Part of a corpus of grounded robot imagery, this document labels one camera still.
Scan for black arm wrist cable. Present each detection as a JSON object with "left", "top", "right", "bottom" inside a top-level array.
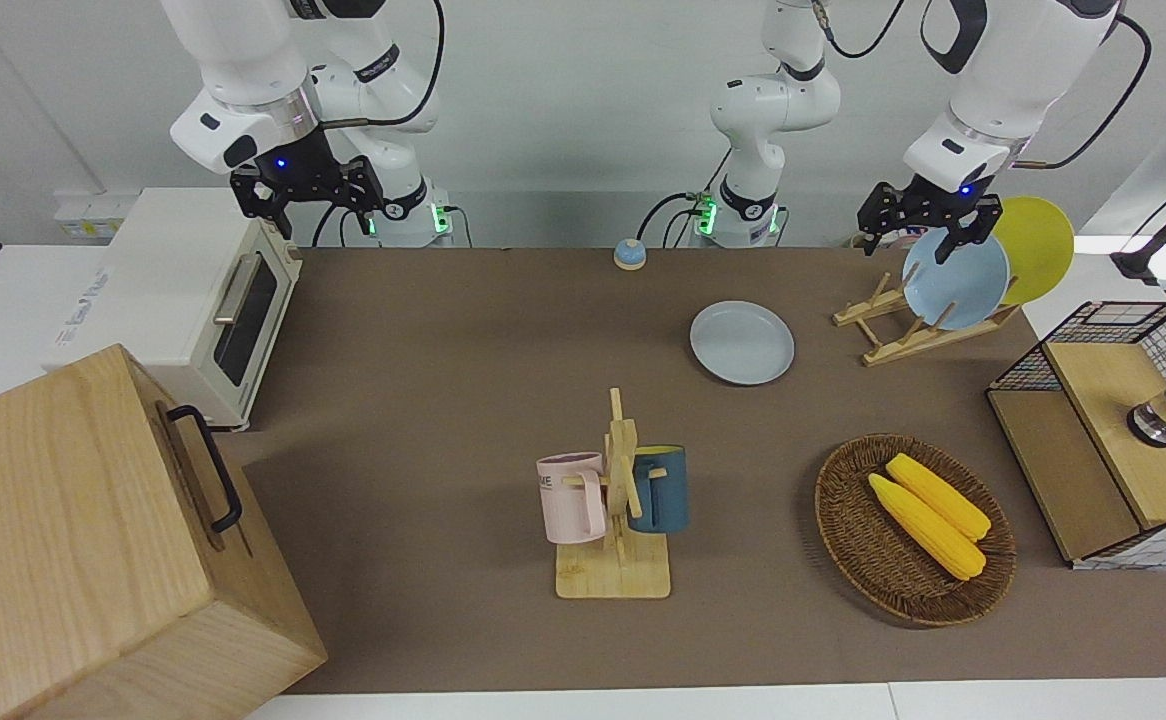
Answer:
[
  {"left": 1013, "top": 12, "right": 1153, "bottom": 170},
  {"left": 319, "top": 0, "right": 443, "bottom": 130}
]

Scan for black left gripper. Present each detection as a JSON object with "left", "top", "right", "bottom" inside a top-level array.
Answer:
[{"left": 857, "top": 174, "right": 1004, "bottom": 267}]

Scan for light blue plate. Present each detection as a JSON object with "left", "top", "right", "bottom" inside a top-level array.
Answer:
[{"left": 901, "top": 228, "right": 1013, "bottom": 333}]

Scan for brown table mat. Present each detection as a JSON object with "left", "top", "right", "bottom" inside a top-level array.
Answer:
[{"left": 213, "top": 246, "right": 1166, "bottom": 696}]

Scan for black left arm wrist cable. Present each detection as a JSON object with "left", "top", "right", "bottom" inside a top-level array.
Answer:
[{"left": 1013, "top": 12, "right": 1153, "bottom": 170}]

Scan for wooden box with black handle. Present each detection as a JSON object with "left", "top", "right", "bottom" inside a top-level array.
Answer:
[{"left": 0, "top": 343, "right": 329, "bottom": 720}]

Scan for wooden plate rack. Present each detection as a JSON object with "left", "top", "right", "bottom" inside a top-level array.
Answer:
[{"left": 832, "top": 271, "right": 1022, "bottom": 368}]

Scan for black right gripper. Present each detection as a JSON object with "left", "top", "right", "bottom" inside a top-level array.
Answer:
[{"left": 230, "top": 125, "right": 387, "bottom": 241}]

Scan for wooden mug tree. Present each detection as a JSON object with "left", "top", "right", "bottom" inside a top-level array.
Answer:
[{"left": 555, "top": 387, "right": 673, "bottom": 601}]

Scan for yellow plate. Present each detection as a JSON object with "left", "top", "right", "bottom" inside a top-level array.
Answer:
[{"left": 988, "top": 196, "right": 1077, "bottom": 307}]

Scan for wire and wood shelf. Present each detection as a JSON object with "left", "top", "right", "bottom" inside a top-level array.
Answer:
[{"left": 986, "top": 299, "right": 1166, "bottom": 572}]

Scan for white toaster oven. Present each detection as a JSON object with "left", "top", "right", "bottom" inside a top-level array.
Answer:
[{"left": 43, "top": 187, "right": 305, "bottom": 434}]

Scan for brown wicker basket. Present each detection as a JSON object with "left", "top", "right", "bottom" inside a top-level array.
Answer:
[{"left": 814, "top": 433, "right": 1019, "bottom": 629}]

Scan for black left arm base cable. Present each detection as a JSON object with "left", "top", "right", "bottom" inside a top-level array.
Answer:
[{"left": 636, "top": 150, "right": 734, "bottom": 249}]

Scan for pink mug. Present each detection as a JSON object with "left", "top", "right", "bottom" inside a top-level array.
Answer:
[{"left": 536, "top": 452, "right": 610, "bottom": 546}]

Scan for gray plate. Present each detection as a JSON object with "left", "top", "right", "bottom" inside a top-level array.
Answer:
[{"left": 689, "top": 300, "right": 797, "bottom": 386}]

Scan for black right arm wrist cable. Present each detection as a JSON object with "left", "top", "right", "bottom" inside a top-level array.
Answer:
[{"left": 319, "top": 0, "right": 443, "bottom": 130}]

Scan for black arm base cable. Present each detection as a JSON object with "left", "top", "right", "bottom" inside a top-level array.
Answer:
[
  {"left": 310, "top": 203, "right": 376, "bottom": 248},
  {"left": 636, "top": 150, "right": 734, "bottom": 249}
]

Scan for black right arm base cable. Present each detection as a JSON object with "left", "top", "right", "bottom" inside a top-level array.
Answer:
[{"left": 310, "top": 203, "right": 376, "bottom": 248}]

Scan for dark blue mug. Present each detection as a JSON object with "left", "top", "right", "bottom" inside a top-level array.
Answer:
[{"left": 628, "top": 445, "right": 691, "bottom": 535}]

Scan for yellow corn cob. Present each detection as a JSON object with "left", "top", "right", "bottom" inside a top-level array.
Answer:
[
  {"left": 885, "top": 453, "right": 993, "bottom": 544},
  {"left": 867, "top": 473, "right": 988, "bottom": 582}
]

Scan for black left arm shoulder cable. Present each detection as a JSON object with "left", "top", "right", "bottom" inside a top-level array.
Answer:
[{"left": 817, "top": 0, "right": 906, "bottom": 60}]

